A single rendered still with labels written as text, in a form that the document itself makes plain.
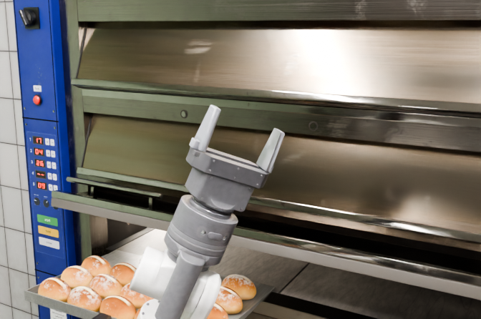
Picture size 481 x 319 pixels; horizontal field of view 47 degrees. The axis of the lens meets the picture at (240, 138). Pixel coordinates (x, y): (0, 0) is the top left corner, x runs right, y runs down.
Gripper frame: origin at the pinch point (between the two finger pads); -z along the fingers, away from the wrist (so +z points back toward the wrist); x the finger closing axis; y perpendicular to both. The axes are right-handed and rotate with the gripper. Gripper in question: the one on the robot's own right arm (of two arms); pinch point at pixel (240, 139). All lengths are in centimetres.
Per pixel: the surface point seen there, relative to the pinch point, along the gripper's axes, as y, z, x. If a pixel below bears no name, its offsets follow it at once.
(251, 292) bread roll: 42, 44, -45
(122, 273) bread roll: 63, 56, -19
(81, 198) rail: 73, 41, -4
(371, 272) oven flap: 10, 19, -46
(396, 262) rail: 6.8, 14.2, -47.2
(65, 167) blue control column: 96, 41, -2
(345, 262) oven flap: 14.5, 19.6, -42.4
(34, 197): 104, 56, 2
